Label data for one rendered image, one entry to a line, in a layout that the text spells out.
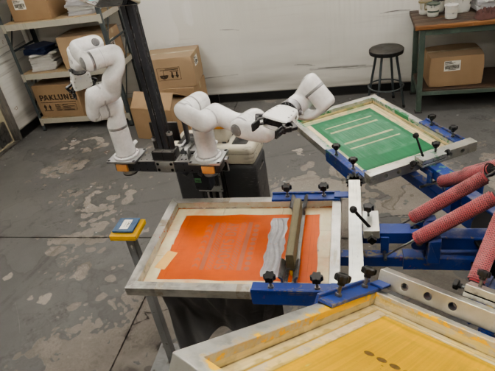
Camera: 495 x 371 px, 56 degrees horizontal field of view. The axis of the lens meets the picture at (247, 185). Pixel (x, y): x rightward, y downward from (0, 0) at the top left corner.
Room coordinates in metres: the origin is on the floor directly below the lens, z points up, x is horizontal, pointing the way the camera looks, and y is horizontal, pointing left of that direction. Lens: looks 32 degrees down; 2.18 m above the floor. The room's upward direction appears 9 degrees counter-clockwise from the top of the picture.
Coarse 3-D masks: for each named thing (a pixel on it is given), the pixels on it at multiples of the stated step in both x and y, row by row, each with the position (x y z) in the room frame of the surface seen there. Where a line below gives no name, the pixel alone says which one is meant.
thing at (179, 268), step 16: (176, 256) 1.50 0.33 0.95; (192, 256) 1.48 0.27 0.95; (256, 256) 1.42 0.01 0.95; (304, 256) 1.37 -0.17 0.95; (160, 272) 1.42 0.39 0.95; (176, 272) 1.40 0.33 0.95; (192, 272) 1.38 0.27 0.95; (208, 272) 1.37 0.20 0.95; (224, 272) 1.35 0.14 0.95; (240, 272) 1.34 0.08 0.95; (256, 272) 1.32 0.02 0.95; (304, 272) 1.28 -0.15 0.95
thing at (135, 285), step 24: (168, 216) 1.74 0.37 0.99; (336, 216) 1.54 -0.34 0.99; (336, 240) 1.39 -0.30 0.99; (144, 264) 1.44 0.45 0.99; (336, 264) 1.26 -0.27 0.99; (144, 288) 1.30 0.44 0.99; (168, 288) 1.28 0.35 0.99; (192, 288) 1.26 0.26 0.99; (216, 288) 1.24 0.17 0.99; (240, 288) 1.22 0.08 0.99
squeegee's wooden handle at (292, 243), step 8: (296, 200) 1.60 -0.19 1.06; (296, 208) 1.54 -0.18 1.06; (296, 216) 1.49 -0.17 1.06; (296, 224) 1.44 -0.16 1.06; (296, 232) 1.40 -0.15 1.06; (288, 240) 1.36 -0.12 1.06; (296, 240) 1.37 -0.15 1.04; (288, 248) 1.31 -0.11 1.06; (296, 248) 1.35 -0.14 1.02; (288, 256) 1.27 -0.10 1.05; (296, 256) 1.33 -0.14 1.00; (288, 264) 1.27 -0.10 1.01
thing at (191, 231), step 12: (192, 216) 1.76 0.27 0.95; (204, 216) 1.74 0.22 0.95; (216, 216) 1.73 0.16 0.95; (228, 216) 1.71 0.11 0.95; (240, 216) 1.70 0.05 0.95; (252, 216) 1.68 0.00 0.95; (264, 216) 1.67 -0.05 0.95; (276, 216) 1.65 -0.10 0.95; (288, 216) 1.64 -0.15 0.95; (312, 216) 1.61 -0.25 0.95; (180, 228) 1.68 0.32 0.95; (192, 228) 1.67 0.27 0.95; (204, 228) 1.65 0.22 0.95; (264, 228) 1.58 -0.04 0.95; (288, 228) 1.56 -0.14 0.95; (312, 228) 1.53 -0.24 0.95; (180, 240) 1.60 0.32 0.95; (192, 240) 1.59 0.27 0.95; (264, 240) 1.51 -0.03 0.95; (312, 240) 1.46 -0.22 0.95
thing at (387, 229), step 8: (384, 224) 1.38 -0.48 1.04; (392, 224) 1.37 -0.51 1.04; (400, 224) 1.36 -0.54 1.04; (408, 224) 1.36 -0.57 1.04; (384, 232) 1.33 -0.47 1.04; (392, 232) 1.32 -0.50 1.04; (400, 232) 1.32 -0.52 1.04; (408, 232) 1.31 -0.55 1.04; (392, 240) 1.32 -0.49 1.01; (400, 240) 1.31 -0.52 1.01; (408, 240) 1.30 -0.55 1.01
